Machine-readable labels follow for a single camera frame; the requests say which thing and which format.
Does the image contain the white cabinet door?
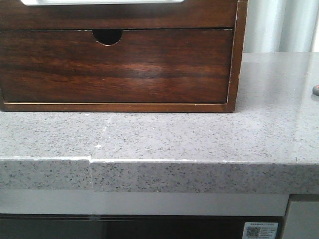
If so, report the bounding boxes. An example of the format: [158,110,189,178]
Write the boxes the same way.
[282,198,319,239]

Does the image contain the wooden drawer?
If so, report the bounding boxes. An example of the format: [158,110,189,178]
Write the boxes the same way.
[0,0,237,30]
[0,29,233,103]

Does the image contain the white tray in drawer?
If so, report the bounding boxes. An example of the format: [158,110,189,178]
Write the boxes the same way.
[21,0,183,6]

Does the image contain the white QR code label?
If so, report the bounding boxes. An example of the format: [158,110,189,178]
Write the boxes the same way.
[242,222,279,239]

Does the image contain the dark wooden drawer cabinet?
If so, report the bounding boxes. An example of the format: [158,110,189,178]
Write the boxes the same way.
[0,0,248,113]

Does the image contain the scissors with red handle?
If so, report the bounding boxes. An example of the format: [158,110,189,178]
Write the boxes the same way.
[312,85,319,96]

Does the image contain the grey under-counter panel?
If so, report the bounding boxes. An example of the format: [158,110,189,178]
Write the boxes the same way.
[0,189,289,216]

